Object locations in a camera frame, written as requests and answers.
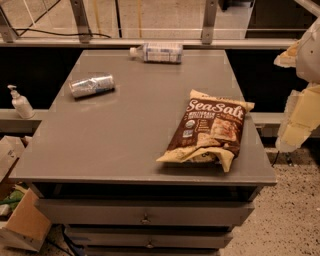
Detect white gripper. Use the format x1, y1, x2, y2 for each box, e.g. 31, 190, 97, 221
274, 17, 320, 153

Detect brown sea salt chip bag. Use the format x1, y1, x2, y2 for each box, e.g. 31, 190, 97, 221
157, 90, 255, 172

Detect clear plastic water bottle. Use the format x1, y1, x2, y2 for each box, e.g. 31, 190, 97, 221
129, 42, 183, 64

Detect crushed silver can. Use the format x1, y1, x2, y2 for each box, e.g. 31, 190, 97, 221
69, 73, 115, 98

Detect grey drawer cabinet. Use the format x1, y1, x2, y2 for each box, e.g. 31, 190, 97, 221
11, 50, 276, 256

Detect grey drawer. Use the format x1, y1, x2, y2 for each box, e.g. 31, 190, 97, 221
66, 228, 232, 249
35, 199, 254, 226

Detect top grey drawer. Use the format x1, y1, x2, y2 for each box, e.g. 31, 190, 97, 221
35, 199, 254, 226

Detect white pump dispenser bottle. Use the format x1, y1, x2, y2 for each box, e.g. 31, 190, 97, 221
7, 85, 35, 119

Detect flat cardboard piece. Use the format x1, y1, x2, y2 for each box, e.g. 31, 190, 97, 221
0, 136, 25, 182

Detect cardboard box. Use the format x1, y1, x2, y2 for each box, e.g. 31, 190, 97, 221
0, 189, 51, 252

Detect black cable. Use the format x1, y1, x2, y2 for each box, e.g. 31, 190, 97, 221
13, 27, 113, 40

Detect metal railing frame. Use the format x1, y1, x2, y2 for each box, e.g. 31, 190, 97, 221
0, 0, 319, 49

